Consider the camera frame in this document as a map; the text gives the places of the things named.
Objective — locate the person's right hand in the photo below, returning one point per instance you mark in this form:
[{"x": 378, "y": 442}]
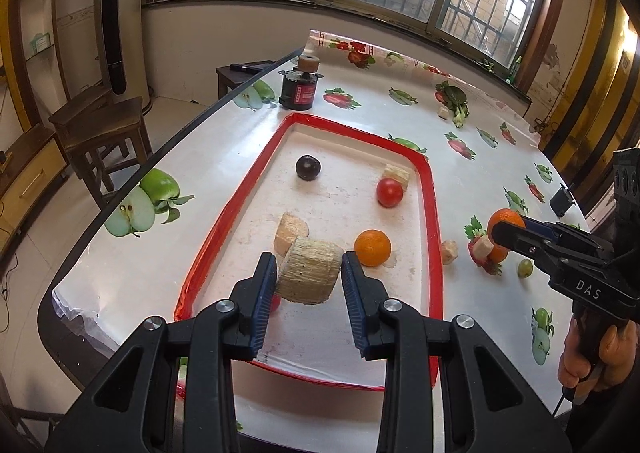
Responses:
[{"x": 612, "y": 353}]

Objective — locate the small wooden table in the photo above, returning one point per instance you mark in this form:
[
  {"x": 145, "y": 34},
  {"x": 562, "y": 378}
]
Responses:
[{"x": 235, "y": 80}]

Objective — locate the black cylinder motor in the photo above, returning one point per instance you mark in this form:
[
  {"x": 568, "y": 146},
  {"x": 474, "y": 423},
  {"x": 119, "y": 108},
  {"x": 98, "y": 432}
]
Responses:
[{"x": 562, "y": 200}]

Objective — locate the black motor with red label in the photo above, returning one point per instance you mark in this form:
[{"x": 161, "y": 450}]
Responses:
[{"x": 296, "y": 93}]

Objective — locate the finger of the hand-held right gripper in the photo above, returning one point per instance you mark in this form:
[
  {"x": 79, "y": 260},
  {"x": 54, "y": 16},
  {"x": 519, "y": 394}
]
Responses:
[
  {"x": 512, "y": 239},
  {"x": 545, "y": 229}
]

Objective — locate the wooden cabinet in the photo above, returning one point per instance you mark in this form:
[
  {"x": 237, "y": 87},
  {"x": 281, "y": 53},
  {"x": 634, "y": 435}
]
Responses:
[{"x": 30, "y": 168}]

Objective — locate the beige cylindrical bread roll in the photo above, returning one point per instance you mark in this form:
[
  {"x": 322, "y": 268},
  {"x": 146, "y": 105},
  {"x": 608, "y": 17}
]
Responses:
[{"x": 310, "y": 273}]

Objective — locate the wooden stool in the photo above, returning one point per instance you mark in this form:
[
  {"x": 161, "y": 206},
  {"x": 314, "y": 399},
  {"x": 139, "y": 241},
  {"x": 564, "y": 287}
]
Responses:
[{"x": 100, "y": 128}]

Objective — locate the small beige bread cube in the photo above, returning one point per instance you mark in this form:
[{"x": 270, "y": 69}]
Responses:
[{"x": 397, "y": 174}]

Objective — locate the person's right forearm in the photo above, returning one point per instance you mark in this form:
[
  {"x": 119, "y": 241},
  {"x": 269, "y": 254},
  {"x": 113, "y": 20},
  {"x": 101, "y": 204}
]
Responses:
[{"x": 605, "y": 425}]

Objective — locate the fruit print tablecloth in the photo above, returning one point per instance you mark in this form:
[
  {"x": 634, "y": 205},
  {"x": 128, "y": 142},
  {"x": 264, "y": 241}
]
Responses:
[{"x": 470, "y": 173}]

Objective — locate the green leafy vegetable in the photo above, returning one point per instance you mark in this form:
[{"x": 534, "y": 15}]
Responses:
[{"x": 456, "y": 100}]

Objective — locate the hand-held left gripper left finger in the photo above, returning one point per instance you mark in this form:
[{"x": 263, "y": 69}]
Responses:
[{"x": 262, "y": 305}]

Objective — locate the dark purple plum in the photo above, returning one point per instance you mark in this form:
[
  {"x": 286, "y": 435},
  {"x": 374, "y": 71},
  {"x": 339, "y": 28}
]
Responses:
[{"x": 307, "y": 166}]

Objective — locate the red rimmed white tray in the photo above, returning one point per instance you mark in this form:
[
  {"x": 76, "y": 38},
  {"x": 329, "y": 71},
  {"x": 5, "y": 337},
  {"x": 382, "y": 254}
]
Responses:
[{"x": 340, "y": 168}]

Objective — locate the wall shelf unit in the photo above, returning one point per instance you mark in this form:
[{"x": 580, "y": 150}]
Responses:
[{"x": 37, "y": 23}]

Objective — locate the white tower air conditioner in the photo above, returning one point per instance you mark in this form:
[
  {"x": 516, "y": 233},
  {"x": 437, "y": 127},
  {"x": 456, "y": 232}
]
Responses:
[{"x": 120, "y": 8}]

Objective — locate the small green grape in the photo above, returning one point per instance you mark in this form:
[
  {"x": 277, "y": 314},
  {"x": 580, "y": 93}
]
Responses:
[{"x": 524, "y": 268}]

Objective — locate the tan bread chunk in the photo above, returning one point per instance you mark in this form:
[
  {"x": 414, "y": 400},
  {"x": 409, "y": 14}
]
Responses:
[{"x": 290, "y": 233}]

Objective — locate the orange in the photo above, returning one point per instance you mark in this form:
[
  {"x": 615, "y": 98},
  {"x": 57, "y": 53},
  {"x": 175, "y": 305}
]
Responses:
[
  {"x": 498, "y": 254},
  {"x": 372, "y": 248},
  {"x": 505, "y": 217}
]

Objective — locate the green bottle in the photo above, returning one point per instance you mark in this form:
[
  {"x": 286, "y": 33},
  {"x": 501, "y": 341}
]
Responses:
[{"x": 515, "y": 68}]

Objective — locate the tan cork wheel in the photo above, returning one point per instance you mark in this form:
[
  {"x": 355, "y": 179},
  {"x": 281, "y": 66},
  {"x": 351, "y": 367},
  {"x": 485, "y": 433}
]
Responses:
[{"x": 308, "y": 63}]

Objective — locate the black remote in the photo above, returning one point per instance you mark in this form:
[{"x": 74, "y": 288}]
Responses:
[{"x": 245, "y": 67}]

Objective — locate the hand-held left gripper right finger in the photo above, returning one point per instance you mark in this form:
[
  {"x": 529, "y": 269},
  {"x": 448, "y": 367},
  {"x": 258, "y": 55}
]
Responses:
[{"x": 356, "y": 305}]

